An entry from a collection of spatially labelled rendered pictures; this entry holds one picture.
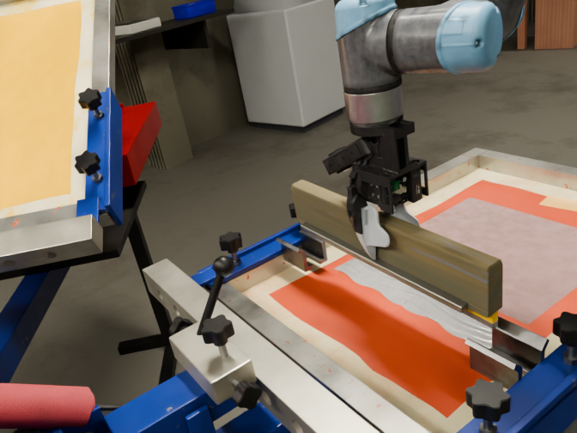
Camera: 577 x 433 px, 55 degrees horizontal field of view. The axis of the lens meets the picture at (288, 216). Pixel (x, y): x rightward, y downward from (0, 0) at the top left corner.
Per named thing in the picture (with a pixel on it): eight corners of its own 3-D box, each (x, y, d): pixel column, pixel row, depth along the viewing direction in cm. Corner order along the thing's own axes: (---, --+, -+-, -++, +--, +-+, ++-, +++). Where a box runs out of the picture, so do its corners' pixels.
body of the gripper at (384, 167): (391, 220, 73) (381, 132, 68) (348, 204, 79) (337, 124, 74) (430, 198, 76) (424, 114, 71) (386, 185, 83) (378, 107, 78)
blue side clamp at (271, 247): (326, 240, 119) (322, 210, 116) (342, 246, 115) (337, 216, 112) (205, 301, 105) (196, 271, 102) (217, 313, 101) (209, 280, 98)
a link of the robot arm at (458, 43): (515, -13, 63) (425, -4, 70) (479, 4, 55) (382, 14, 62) (514, 57, 66) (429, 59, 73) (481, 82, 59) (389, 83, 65)
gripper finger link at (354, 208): (354, 237, 78) (353, 177, 75) (346, 234, 79) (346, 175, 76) (378, 228, 81) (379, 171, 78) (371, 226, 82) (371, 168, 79)
